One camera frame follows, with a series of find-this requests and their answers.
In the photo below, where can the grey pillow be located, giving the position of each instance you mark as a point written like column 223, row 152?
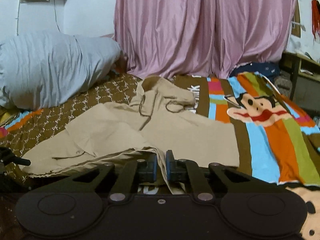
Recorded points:
column 47, row 67

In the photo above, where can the navy patterned cloth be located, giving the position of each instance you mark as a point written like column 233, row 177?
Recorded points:
column 260, row 69

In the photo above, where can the red wall poster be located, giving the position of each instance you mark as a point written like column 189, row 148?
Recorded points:
column 315, row 17

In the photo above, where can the wooden shelf unit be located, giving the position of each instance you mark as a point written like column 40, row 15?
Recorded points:
column 302, row 75

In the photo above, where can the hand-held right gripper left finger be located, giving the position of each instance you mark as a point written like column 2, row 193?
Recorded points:
column 153, row 168

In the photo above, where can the beige hooded jacket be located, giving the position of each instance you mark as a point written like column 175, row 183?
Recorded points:
column 120, row 127

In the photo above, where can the grey patterned bag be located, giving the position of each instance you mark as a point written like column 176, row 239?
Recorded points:
column 283, row 83

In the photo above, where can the pink curtain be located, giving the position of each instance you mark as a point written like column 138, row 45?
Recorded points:
column 200, row 27

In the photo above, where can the colourful printed blanket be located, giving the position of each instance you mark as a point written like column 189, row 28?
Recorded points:
column 270, row 130

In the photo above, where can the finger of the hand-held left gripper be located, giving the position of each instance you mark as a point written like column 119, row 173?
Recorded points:
column 10, row 156

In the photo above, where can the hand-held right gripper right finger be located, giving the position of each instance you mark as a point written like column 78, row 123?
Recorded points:
column 170, row 168

